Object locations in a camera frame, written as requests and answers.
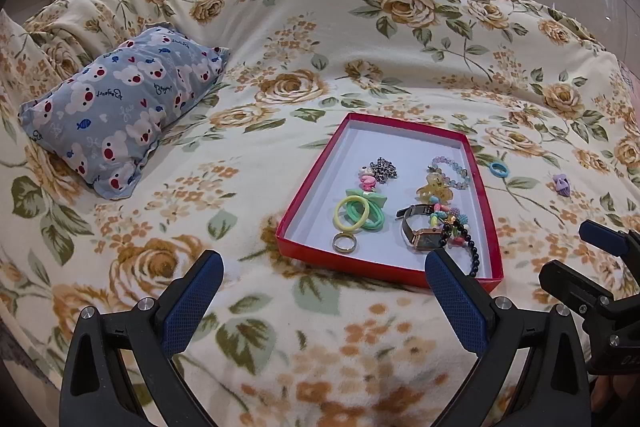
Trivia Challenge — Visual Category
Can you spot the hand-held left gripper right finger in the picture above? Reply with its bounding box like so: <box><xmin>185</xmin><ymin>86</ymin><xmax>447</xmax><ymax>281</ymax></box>
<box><xmin>424</xmin><ymin>248</ymin><xmax>593</xmax><ymax>427</ymax></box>

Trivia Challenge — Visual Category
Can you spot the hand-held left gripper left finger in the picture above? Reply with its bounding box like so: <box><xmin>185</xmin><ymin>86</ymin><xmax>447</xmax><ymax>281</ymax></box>
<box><xmin>59</xmin><ymin>249</ymin><xmax>226</xmax><ymax>427</ymax></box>

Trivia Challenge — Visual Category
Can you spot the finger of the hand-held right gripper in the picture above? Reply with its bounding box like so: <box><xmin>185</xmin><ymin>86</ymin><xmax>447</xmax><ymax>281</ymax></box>
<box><xmin>579</xmin><ymin>220</ymin><xmax>640</xmax><ymax>259</ymax></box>
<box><xmin>538</xmin><ymin>259</ymin><xmax>622</xmax><ymax>324</ymax></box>

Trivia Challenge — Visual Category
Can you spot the black bead bracelet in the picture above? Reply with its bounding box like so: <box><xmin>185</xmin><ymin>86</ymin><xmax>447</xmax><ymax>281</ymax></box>
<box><xmin>442</xmin><ymin>227</ymin><xmax>481</xmax><ymax>279</ymax></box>

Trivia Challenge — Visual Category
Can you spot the colourful bead bracelet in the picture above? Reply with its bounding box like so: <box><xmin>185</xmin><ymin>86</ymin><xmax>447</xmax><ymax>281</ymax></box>
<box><xmin>429</xmin><ymin>202</ymin><xmax>473</xmax><ymax>243</ymax></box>

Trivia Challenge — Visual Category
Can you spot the clear bead bracelet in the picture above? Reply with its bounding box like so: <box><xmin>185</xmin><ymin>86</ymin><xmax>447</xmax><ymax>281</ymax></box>
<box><xmin>427</xmin><ymin>155</ymin><xmax>473</xmax><ymax>192</ymax></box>

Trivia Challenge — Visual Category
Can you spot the gold ring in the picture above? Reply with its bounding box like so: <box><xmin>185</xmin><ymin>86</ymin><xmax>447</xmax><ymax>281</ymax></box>
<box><xmin>332</xmin><ymin>232</ymin><xmax>358</xmax><ymax>254</ymax></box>

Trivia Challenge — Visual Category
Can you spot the yellow hair tie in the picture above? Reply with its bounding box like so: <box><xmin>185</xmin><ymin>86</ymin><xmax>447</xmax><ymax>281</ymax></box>
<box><xmin>334</xmin><ymin>196</ymin><xmax>370</xmax><ymax>230</ymax></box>

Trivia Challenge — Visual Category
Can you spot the silver chain bracelet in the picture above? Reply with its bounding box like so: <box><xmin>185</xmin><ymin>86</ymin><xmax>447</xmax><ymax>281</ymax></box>
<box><xmin>369</xmin><ymin>158</ymin><xmax>399</xmax><ymax>184</ymax></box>

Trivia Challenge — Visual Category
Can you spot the red jewelry box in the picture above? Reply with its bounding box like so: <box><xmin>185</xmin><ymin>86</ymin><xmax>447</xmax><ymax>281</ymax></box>
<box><xmin>275</xmin><ymin>113</ymin><xmax>502</xmax><ymax>294</ymax></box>

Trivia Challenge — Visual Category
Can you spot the gold claw hair clip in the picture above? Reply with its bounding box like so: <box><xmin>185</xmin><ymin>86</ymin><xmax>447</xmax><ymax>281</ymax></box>
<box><xmin>416</xmin><ymin>173</ymin><xmax>455</xmax><ymax>204</ymax></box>

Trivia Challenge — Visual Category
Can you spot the pink hair clip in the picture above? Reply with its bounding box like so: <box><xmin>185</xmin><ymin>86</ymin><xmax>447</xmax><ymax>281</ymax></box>
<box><xmin>359</xmin><ymin>165</ymin><xmax>383</xmax><ymax>194</ymax></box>

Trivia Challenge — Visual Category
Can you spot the pink printed sheet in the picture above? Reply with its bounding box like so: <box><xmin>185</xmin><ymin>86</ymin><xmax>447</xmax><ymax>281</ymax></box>
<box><xmin>620</xmin><ymin>62</ymin><xmax>640</xmax><ymax>108</ymax></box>

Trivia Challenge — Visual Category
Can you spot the blue bear print pillow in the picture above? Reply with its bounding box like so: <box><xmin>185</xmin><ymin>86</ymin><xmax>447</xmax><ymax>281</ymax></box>
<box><xmin>18</xmin><ymin>23</ymin><xmax>231</xmax><ymax>200</ymax></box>

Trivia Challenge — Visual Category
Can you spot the cream floral blanket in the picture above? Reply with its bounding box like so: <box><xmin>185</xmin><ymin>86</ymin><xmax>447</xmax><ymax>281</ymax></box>
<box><xmin>0</xmin><ymin>0</ymin><xmax>640</xmax><ymax>427</ymax></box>

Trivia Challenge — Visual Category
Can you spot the black strap wristwatch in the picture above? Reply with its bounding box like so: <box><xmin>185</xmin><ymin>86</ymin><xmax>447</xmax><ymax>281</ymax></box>
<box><xmin>396</xmin><ymin>203</ymin><xmax>453</xmax><ymax>254</ymax></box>

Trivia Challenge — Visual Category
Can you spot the green hair tie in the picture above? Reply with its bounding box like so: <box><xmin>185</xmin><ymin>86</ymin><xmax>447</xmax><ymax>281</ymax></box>
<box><xmin>345</xmin><ymin>189</ymin><xmax>388</xmax><ymax>232</ymax></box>

